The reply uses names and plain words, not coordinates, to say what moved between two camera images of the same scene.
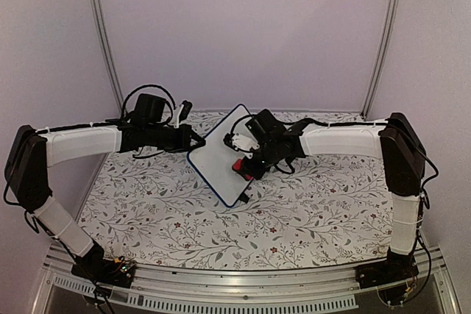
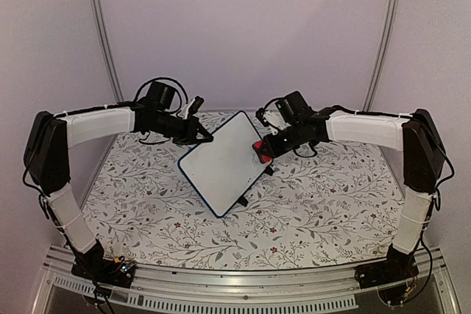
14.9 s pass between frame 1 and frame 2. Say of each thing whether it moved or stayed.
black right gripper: moved
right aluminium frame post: stayed
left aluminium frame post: stayed
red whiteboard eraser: moved
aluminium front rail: stayed
